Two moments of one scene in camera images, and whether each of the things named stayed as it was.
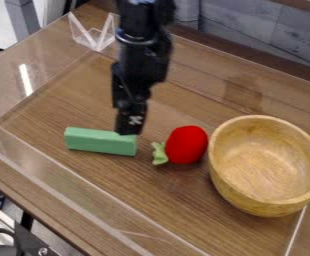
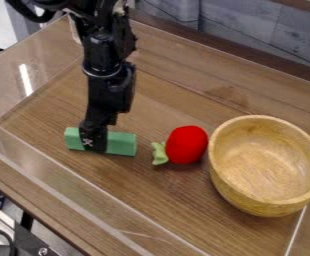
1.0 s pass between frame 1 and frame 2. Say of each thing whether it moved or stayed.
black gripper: moved
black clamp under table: stayed
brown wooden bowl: stayed
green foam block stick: stayed
